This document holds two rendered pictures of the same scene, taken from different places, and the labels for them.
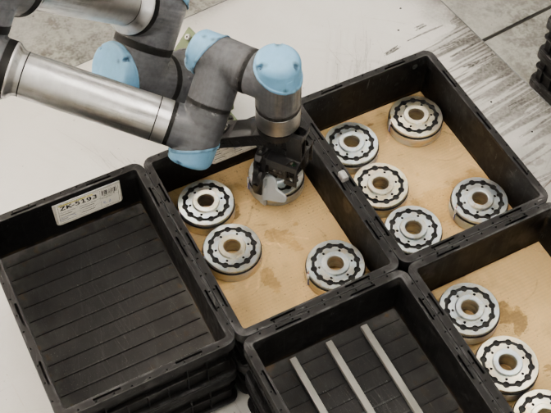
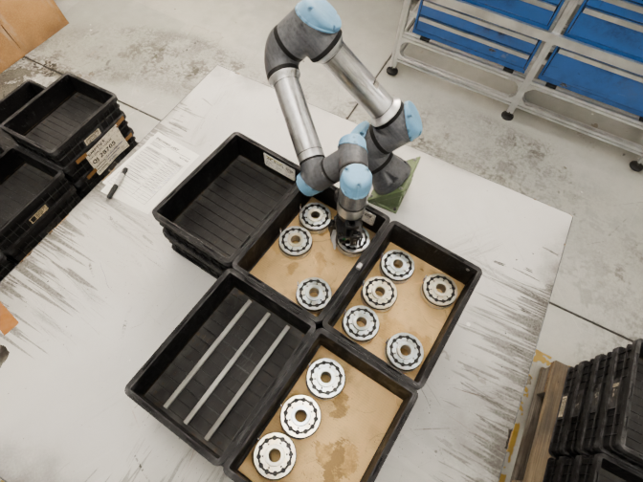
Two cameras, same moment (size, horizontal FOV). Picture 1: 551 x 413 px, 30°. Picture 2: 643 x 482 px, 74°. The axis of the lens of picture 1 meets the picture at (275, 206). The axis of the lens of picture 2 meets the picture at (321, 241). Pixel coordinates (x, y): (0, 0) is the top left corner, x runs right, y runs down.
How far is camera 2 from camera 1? 0.91 m
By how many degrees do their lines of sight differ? 29
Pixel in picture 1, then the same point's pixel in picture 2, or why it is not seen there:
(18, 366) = not seen: hidden behind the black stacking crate
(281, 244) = (316, 263)
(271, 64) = (350, 173)
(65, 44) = (439, 146)
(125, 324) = (232, 219)
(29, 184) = not seen: hidden behind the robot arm
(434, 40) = (524, 281)
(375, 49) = (493, 254)
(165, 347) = (229, 241)
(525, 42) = not seen: hidden behind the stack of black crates
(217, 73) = (339, 157)
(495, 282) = (358, 386)
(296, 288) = (294, 282)
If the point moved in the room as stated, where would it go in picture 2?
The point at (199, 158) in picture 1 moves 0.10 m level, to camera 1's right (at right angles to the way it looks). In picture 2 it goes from (302, 186) to (321, 213)
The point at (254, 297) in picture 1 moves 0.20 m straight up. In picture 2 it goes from (277, 266) to (274, 233)
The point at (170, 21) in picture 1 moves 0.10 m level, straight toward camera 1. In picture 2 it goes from (392, 136) to (368, 150)
